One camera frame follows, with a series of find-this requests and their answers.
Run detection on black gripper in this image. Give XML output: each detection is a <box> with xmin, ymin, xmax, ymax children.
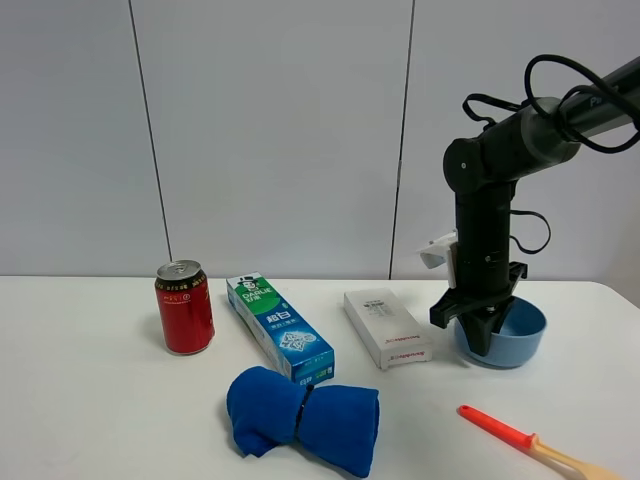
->
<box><xmin>429</xmin><ymin>182</ymin><xmax>516</xmax><ymax>356</ymax></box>

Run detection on red soda can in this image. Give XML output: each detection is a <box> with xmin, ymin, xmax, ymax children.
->
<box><xmin>155</xmin><ymin>260</ymin><xmax>215</xmax><ymax>355</ymax></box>

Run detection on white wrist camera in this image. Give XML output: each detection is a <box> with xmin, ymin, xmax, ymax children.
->
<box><xmin>418</xmin><ymin>230</ymin><xmax>458</xmax><ymax>289</ymax></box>

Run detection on white cardboard box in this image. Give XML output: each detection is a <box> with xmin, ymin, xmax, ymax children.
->
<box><xmin>343</xmin><ymin>288</ymin><xmax>432</xmax><ymax>370</ymax></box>

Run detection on black band on towel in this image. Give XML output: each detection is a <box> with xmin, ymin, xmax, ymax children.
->
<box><xmin>294</xmin><ymin>384</ymin><xmax>315</xmax><ymax>439</ymax></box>

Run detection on red handled wooden spatula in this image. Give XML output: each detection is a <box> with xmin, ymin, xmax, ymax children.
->
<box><xmin>457</xmin><ymin>405</ymin><xmax>621</xmax><ymax>480</ymax></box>

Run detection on blue bowl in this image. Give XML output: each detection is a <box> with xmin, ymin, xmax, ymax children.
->
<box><xmin>454</xmin><ymin>297</ymin><xmax>547</xmax><ymax>369</ymax></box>

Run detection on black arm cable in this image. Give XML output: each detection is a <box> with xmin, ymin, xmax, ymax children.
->
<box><xmin>460</xmin><ymin>53</ymin><xmax>640</xmax><ymax>254</ymax></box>

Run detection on green blue toothpaste box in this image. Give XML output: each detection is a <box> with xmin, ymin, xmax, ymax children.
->
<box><xmin>226</xmin><ymin>272</ymin><xmax>335</xmax><ymax>386</ymax></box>

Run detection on blue rolled towel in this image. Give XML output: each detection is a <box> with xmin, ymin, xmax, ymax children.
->
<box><xmin>226</xmin><ymin>366</ymin><xmax>380</xmax><ymax>478</ymax></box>

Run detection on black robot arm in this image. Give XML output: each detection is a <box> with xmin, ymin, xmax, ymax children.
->
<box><xmin>429</xmin><ymin>54</ymin><xmax>639</xmax><ymax>357</ymax></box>

